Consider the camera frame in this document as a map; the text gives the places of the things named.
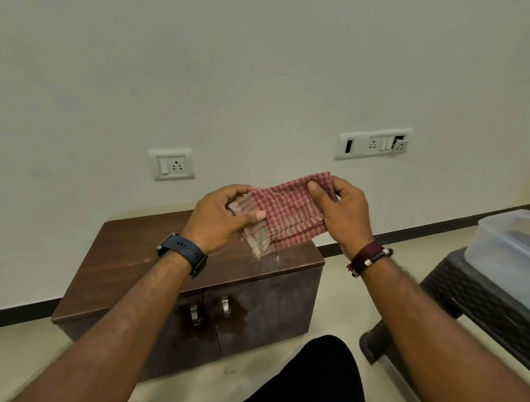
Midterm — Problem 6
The person's left forearm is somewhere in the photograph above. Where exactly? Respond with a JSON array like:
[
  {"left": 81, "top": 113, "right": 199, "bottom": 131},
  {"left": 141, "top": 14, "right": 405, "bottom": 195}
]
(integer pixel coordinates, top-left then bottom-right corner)
[{"left": 10, "top": 248, "right": 195, "bottom": 402}]

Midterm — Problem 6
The dark brown wicker stool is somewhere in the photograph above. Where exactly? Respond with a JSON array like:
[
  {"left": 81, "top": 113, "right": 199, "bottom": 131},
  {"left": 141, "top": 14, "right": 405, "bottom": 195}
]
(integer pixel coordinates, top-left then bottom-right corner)
[{"left": 359, "top": 246, "right": 530, "bottom": 371}]

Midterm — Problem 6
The maroon cord bracelet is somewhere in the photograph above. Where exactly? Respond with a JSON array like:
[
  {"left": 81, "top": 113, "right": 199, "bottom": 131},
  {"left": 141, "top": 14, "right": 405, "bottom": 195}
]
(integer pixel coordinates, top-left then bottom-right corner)
[{"left": 347, "top": 241, "right": 394, "bottom": 278}]

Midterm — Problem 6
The dark brown wooden cabinet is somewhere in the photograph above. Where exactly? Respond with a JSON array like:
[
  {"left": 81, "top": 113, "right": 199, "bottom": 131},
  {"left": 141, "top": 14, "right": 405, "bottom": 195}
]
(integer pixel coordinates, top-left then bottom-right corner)
[{"left": 51, "top": 210, "right": 325, "bottom": 382}]

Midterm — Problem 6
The person's right hand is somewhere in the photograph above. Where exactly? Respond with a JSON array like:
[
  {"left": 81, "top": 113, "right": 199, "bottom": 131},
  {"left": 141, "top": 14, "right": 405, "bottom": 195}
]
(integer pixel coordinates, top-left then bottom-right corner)
[{"left": 307, "top": 176, "right": 374, "bottom": 261}]

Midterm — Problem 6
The wide white switch panel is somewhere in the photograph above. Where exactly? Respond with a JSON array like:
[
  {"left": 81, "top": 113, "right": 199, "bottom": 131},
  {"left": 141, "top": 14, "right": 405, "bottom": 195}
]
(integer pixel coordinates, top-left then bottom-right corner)
[{"left": 335, "top": 128, "right": 414, "bottom": 161}]

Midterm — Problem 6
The person's black trouser leg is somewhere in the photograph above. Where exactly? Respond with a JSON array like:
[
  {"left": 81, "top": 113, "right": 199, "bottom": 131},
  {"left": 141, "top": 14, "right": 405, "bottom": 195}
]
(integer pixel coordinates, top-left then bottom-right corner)
[{"left": 242, "top": 335, "right": 366, "bottom": 402}]

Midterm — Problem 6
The small white wall socket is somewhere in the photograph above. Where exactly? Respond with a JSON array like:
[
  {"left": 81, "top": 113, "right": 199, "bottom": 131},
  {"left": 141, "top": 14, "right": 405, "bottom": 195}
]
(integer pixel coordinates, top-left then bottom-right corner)
[{"left": 148, "top": 148, "right": 195, "bottom": 181}]

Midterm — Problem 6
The black smartwatch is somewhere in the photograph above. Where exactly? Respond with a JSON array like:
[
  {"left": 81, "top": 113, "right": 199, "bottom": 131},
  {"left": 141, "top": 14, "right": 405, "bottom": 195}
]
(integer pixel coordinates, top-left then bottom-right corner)
[{"left": 156, "top": 233, "right": 208, "bottom": 279}]

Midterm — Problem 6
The person's left hand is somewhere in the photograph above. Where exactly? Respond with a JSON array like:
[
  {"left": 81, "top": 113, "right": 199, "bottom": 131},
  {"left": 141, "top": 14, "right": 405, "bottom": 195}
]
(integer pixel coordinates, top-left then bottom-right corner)
[{"left": 181, "top": 184, "right": 266, "bottom": 255}]

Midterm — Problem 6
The red checkered cloth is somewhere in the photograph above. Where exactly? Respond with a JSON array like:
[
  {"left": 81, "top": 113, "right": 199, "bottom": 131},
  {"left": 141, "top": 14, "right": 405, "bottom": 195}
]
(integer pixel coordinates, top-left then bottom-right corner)
[{"left": 229, "top": 172, "right": 338, "bottom": 260}]

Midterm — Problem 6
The person's right forearm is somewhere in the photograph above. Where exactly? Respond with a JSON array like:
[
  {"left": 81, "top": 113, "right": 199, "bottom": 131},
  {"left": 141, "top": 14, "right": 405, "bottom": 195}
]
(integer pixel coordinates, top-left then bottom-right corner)
[{"left": 360, "top": 256, "right": 530, "bottom": 402}]

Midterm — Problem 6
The translucent plastic container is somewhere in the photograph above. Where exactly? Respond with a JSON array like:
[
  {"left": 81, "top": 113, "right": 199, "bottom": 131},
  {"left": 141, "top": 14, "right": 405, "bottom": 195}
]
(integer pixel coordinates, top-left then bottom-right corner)
[{"left": 464, "top": 210, "right": 530, "bottom": 310}]

